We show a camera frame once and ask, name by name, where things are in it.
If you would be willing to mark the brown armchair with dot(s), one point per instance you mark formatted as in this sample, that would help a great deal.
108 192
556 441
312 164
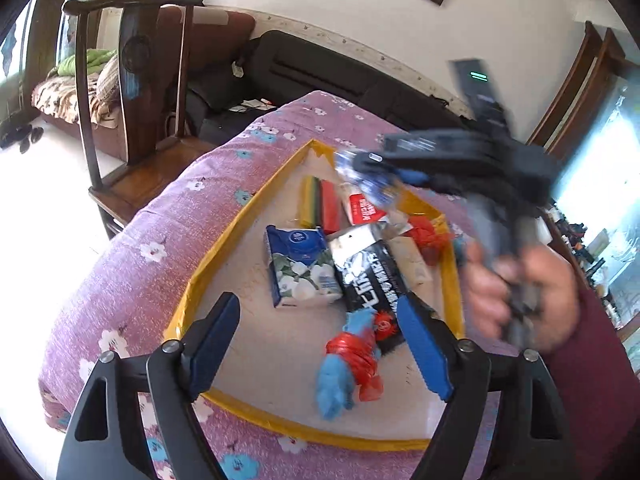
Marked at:
210 35

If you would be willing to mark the purple floral tablecloth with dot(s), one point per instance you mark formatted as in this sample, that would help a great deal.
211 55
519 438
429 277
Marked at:
125 240

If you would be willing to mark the dark wooden chair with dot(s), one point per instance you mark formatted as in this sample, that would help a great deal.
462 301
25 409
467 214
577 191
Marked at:
140 85

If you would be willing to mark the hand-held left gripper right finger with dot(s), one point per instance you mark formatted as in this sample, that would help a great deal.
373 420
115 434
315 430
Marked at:
425 345

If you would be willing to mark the daybed with floral cover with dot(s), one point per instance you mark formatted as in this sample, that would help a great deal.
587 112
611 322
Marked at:
75 90

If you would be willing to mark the floral tissue pack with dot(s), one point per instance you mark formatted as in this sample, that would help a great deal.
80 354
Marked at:
300 270

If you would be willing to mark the person's right forearm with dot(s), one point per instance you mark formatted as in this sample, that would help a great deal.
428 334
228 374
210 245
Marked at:
595 390

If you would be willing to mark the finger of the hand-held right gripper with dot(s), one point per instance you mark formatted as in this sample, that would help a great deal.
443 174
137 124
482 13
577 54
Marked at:
415 177
367 159

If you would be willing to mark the black and white packet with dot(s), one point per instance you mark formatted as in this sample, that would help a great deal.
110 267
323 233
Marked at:
367 280

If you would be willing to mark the dark shoes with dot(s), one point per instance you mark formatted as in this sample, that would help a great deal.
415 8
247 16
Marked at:
20 132

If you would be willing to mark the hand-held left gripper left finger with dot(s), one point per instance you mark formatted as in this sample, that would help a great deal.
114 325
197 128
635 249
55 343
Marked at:
215 340

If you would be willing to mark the blue white patterned bag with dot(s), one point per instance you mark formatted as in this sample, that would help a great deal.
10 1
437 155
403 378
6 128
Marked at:
372 180

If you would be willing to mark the person's right hand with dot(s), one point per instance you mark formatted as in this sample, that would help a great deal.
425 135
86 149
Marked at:
560 300

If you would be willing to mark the colourful sponge pack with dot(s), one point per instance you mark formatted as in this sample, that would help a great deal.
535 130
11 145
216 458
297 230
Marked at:
322 205

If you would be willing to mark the beige packet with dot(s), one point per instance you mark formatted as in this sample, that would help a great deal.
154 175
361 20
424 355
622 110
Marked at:
412 262

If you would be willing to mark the black sofa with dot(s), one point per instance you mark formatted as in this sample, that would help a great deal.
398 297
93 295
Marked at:
320 70

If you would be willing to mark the yellow-taped cardboard box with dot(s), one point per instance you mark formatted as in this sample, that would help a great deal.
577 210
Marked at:
260 350

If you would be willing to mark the red and white packet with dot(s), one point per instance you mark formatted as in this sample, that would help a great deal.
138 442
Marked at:
365 207

